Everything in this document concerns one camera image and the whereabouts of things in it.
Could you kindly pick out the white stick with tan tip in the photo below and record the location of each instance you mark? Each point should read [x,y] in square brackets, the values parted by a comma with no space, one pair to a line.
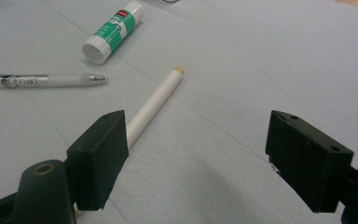
[155,101]

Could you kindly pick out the white table mat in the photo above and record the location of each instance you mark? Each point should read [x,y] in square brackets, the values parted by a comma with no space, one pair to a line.
[230,77]

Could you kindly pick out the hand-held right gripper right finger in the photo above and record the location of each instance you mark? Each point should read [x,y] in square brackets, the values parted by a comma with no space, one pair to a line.
[307,161]

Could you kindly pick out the green and white glue stick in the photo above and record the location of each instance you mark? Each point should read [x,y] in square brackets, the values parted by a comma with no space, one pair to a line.
[113,31]

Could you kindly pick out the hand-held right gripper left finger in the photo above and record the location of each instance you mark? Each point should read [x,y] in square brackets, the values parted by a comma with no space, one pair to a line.
[96,161]

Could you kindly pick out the clear ballpoint pen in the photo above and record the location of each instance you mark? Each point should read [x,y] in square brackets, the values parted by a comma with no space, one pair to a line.
[43,80]

